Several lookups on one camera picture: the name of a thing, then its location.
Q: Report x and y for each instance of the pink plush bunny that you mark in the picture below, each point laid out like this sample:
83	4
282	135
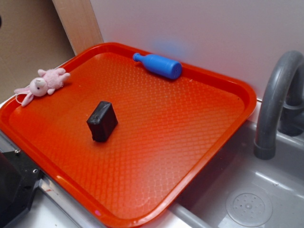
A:
46	83

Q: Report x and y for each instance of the grey toy sink basin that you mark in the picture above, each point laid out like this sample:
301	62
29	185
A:
238	190

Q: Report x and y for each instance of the wooden board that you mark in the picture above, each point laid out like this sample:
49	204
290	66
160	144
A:
79	22

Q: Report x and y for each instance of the blue plastic bottle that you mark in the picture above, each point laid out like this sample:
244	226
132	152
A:
159	65

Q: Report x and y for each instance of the black box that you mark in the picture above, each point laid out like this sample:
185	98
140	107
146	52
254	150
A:
102	121

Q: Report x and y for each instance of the orange plastic tray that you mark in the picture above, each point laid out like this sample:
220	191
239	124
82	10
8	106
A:
167	131

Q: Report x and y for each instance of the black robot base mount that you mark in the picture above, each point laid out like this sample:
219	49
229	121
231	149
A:
19	180

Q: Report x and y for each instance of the grey toy faucet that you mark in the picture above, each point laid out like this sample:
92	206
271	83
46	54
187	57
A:
282	108

